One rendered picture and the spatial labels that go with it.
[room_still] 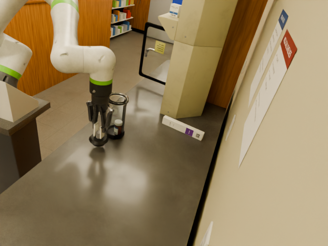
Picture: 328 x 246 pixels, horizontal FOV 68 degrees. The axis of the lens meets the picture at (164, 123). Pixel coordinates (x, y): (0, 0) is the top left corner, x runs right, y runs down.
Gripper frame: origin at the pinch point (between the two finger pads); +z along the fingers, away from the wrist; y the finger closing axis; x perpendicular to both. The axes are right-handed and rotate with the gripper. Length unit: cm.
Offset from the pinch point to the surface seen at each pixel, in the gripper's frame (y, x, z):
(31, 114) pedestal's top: 44.5, -2.4, 10.4
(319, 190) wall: -60, 63, -60
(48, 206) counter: -4.2, 37.4, 10.2
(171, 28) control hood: -10, -49, -42
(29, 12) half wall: 186, -138, 4
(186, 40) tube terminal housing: -19, -49, -39
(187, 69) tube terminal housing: -24, -50, -23
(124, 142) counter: -8.8, -10.1, 10.3
